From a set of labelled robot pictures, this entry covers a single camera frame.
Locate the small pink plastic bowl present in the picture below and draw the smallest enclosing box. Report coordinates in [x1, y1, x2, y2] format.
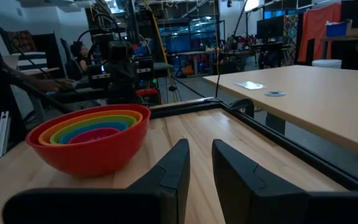
[67, 127, 121, 145]

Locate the silver aluminium extrusion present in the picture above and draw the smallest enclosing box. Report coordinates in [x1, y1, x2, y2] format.
[0, 111, 11, 159]

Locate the orange hanging cloth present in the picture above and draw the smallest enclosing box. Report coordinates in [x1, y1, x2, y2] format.
[297, 2, 343, 63]

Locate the black computer monitor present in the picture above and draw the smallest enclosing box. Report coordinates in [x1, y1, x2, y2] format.
[256, 15, 285, 42]

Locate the black chair base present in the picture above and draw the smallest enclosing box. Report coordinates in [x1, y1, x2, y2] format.
[228, 98, 255, 118]

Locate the seated person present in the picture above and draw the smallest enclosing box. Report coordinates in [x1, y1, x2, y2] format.
[70, 40, 90, 74]

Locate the dark patterned cushion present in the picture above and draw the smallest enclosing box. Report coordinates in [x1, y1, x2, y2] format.
[4, 30, 37, 54]

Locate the person's forearm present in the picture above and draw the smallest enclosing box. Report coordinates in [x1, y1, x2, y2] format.
[3, 63, 43, 88]

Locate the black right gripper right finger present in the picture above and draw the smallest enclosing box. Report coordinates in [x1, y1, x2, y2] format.
[211, 139, 358, 224]

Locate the blue storage bin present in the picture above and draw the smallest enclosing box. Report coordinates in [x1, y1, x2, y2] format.
[326, 22, 348, 38]

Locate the person's hand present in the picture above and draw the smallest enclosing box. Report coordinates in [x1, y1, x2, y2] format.
[37, 77, 76, 93]

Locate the blue plastic bowl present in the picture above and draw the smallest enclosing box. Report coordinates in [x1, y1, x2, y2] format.
[58, 121, 130, 145]

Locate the dark table leg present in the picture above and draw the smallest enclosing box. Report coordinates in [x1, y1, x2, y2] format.
[265, 112, 287, 135]

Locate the orange plastic bowl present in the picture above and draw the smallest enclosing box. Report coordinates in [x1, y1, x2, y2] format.
[38, 110, 144, 147]

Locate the large red plastic bowl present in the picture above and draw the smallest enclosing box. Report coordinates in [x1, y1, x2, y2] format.
[25, 104, 152, 178]

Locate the lime green plastic bowl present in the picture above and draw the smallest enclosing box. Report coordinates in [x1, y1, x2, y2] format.
[49, 114, 139, 145]

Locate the yellow cable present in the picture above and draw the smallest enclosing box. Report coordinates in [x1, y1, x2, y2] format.
[141, 0, 178, 103]

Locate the white round bin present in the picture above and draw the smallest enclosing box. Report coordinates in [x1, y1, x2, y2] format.
[311, 58, 342, 69]

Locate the light wooden neighbouring table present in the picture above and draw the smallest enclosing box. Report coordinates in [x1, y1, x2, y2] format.
[203, 64, 358, 164]

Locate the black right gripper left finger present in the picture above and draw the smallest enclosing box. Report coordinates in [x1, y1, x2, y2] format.
[2, 138, 191, 224]

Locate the black hanging cable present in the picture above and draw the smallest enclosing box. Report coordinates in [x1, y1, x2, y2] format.
[214, 58, 222, 99]

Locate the grey round disc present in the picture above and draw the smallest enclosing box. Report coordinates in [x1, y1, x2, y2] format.
[264, 90, 287, 98]

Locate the colourful patterned cloth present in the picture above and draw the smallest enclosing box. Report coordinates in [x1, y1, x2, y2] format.
[283, 14, 300, 66]

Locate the red box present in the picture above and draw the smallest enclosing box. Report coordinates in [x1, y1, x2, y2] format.
[136, 88, 162, 106]

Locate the black table frame rail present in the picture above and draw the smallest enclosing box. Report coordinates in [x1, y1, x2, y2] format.
[149, 98, 358, 191]

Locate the striped cushion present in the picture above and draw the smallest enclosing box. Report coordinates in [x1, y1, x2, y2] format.
[17, 51, 48, 71]

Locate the blue glass shelf unit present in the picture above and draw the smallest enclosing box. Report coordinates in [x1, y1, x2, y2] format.
[158, 17, 226, 77]

